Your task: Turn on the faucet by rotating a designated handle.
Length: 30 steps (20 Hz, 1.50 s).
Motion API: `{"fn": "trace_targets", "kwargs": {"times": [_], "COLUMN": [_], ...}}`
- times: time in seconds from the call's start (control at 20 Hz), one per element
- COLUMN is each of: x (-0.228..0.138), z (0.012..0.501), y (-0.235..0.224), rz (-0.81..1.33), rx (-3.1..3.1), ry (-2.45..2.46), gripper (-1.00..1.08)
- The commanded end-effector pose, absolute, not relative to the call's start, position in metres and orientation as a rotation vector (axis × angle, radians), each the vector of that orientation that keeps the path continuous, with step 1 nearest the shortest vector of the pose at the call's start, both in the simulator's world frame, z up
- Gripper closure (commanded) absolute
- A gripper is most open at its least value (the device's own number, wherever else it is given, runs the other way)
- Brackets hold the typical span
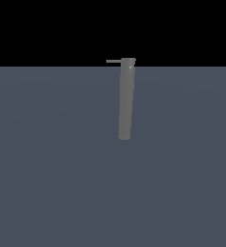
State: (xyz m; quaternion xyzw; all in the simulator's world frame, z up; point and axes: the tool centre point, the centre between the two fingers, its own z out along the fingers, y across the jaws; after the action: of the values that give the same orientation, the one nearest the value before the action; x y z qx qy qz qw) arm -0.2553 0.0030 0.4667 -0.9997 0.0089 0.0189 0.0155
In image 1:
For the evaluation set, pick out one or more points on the grey cylindrical faucet column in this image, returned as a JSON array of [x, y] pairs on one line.
[[126, 99]]

